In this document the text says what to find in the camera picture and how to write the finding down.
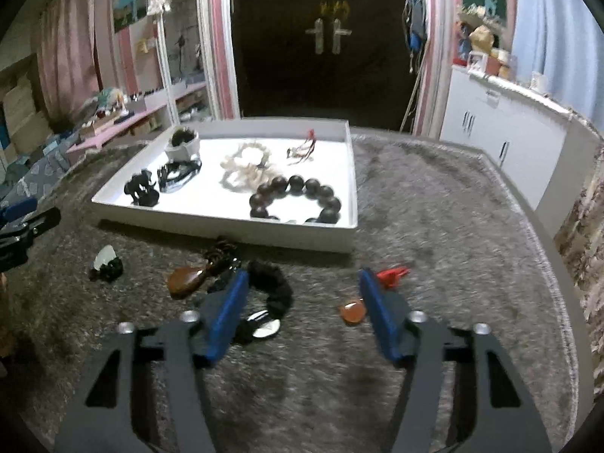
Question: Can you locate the pink curtain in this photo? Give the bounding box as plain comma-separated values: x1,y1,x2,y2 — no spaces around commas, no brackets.
33,0,119,123

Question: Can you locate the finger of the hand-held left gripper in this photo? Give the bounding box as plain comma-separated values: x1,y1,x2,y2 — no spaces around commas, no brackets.
0,197,62,272

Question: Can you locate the leaning white stick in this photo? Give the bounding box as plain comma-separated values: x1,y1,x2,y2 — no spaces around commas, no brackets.
400,63,425,133

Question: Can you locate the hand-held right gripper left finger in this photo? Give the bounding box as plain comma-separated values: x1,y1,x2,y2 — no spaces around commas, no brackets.
54,269,251,453

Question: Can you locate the pale blue curtain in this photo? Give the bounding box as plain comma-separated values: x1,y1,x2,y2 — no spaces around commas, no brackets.
510,0,604,123

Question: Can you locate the silver door handle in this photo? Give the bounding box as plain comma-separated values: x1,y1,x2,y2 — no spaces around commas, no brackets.
331,18,352,55
306,18,326,55

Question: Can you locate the dark double door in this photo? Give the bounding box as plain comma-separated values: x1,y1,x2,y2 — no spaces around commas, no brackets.
230,0,432,133

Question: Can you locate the white framed standing mirror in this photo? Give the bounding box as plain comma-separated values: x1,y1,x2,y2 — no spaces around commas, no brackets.
156,0,222,126

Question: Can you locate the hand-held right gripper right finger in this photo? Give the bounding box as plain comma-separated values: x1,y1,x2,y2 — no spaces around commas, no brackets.
357,268,553,453

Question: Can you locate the floral patterned cloth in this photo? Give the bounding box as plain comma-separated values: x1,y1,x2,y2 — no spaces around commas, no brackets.
552,146,604,354

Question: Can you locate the orange pendant red cord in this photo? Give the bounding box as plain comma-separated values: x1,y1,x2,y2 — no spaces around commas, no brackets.
337,265,411,328

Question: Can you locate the tan straw hat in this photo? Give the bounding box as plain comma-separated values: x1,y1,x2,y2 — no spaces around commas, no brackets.
469,26,494,55

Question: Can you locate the black ring ornament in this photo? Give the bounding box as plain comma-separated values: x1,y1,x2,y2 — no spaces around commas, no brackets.
124,168,160,207

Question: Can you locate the white shallow tray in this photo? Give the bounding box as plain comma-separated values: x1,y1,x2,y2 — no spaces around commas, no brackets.
91,117,359,253

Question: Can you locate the white band wristwatch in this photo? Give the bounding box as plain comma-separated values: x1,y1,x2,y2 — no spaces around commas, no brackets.
164,126,203,163

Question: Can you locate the hanging cables and blue bag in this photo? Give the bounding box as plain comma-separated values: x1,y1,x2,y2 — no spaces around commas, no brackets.
403,0,428,74

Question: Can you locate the stack of cardboard boxes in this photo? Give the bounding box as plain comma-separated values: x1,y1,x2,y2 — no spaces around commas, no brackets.
0,57,52,152

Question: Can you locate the grey quilted flower blanket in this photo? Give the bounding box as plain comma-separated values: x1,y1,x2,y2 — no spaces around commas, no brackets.
0,137,71,199

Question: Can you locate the white bead bracelet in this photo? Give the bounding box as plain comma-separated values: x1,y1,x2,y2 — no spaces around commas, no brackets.
219,140,274,194

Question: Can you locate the teal plush toy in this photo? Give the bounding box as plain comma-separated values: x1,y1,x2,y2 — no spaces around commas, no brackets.
92,87,128,109

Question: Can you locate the large brown bead bracelet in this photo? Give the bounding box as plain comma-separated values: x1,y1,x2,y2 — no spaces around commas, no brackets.
248,174,343,225

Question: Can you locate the white stone pendant black knot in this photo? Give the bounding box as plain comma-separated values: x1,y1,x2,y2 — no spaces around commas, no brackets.
89,244,126,283

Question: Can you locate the pink side table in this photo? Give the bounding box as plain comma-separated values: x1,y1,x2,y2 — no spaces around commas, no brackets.
66,82,208,154

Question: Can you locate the white low cabinet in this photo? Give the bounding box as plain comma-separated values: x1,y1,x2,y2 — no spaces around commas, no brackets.
439,66,574,211

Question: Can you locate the small charm with red cord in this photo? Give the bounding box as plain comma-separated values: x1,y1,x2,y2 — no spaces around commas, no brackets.
285,127,318,163

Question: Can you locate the brown teardrop pendant dark cord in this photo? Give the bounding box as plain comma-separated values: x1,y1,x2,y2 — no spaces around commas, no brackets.
167,236,241,300

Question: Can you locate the black braided cord bracelet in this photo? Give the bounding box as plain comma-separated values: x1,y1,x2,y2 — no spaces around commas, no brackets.
157,159,203,194

